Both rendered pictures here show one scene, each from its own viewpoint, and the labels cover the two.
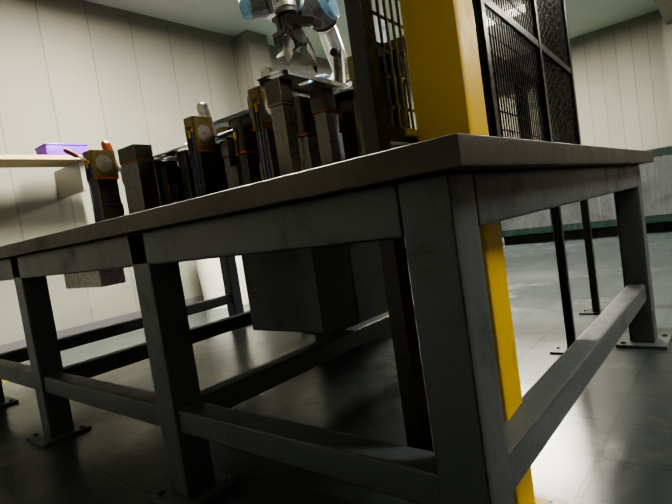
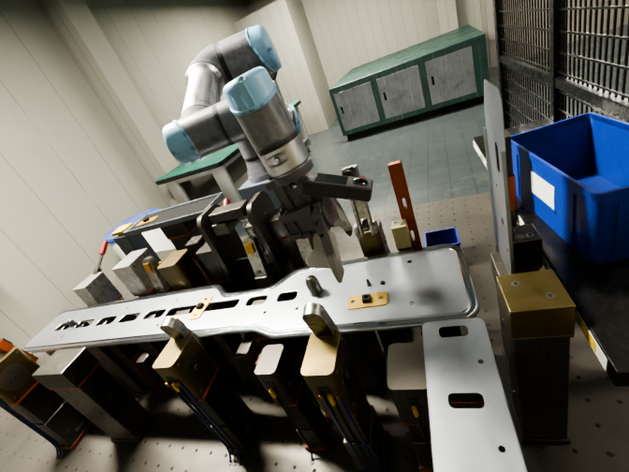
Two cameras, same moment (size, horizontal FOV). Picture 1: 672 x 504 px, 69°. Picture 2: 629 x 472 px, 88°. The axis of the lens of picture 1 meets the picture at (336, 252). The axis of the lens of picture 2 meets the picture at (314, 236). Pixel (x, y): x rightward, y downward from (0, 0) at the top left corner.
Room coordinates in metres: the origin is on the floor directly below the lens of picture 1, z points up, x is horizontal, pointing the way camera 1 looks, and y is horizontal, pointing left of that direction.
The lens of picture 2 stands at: (1.12, 0.17, 1.46)
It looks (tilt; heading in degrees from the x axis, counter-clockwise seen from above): 28 degrees down; 348
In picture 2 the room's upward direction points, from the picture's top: 23 degrees counter-clockwise
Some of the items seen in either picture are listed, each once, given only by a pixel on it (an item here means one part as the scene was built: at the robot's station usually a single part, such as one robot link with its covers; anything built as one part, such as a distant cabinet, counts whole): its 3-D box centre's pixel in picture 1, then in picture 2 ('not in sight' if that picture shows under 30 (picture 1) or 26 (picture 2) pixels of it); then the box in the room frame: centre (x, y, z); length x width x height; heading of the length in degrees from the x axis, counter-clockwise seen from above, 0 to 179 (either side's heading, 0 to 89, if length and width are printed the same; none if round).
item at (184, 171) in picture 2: not in sight; (251, 156); (5.99, -0.50, 0.50); 2.74 x 1.03 x 1.00; 140
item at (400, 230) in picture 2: not in sight; (414, 282); (1.71, -0.16, 0.88); 0.04 x 0.04 x 0.37; 54
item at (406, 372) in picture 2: (305, 149); (424, 420); (1.45, 0.04, 0.84); 0.12 x 0.07 x 0.28; 144
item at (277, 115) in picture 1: (286, 137); not in sight; (1.26, 0.08, 0.84); 0.05 x 0.05 x 0.29; 54
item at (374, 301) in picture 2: not in sight; (366, 299); (1.62, 0.01, 1.01); 0.08 x 0.04 x 0.01; 55
